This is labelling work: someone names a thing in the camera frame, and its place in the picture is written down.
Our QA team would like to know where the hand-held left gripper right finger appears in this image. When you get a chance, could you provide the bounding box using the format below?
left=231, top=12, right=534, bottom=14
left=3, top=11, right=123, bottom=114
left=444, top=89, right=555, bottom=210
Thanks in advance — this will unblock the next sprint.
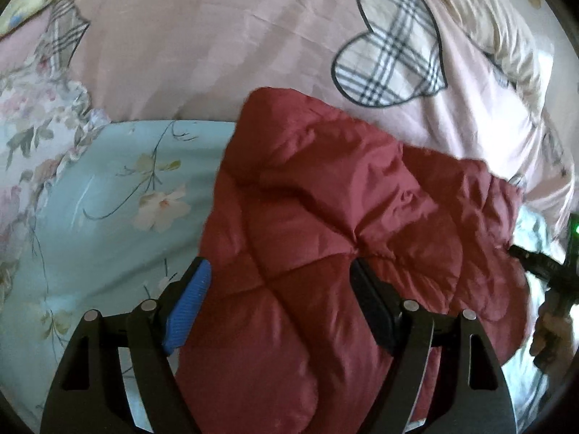
left=349, top=258, right=516, bottom=434

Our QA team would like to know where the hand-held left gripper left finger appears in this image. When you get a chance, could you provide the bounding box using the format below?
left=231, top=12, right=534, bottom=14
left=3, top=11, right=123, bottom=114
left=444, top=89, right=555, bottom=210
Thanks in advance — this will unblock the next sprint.
left=40, top=257, right=212, bottom=434

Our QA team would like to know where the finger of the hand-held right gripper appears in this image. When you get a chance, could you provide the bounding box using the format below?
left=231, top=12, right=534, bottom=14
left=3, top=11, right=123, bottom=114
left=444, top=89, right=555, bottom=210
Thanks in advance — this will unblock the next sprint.
left=508, top=244, right=567, bottom=283

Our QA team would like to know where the red quilted coat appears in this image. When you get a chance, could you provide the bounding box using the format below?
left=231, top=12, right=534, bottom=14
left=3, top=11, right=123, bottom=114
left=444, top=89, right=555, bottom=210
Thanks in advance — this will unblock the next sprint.
left=174, top=87, right=532, bottom=434

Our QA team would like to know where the person's right hand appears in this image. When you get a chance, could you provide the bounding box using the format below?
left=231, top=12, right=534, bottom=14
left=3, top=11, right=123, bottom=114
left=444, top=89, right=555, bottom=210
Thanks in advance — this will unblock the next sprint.
left=528, top=307, right=566, bottom=369

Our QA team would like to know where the light blue floral bedsheet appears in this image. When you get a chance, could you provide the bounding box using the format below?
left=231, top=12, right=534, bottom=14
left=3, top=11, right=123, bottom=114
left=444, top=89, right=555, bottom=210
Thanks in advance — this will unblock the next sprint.
left=0, top=120, right=559, bottom=434

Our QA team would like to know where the beige cloth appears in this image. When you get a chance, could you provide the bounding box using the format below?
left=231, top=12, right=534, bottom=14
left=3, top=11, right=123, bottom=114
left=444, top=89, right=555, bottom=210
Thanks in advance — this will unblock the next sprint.
left=445, top=0, right=550, bottom=116

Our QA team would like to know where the floral ruffled pillow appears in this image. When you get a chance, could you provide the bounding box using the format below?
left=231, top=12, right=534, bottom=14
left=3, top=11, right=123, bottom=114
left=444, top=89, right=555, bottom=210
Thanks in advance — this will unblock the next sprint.
left=0, top=52, right=111, bottom=258

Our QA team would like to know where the pink quilt with plaid hearts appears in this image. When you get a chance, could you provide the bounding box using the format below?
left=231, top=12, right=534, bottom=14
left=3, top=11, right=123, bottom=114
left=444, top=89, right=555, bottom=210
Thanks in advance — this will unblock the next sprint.
left=0, top=0, right=575, bottom=240

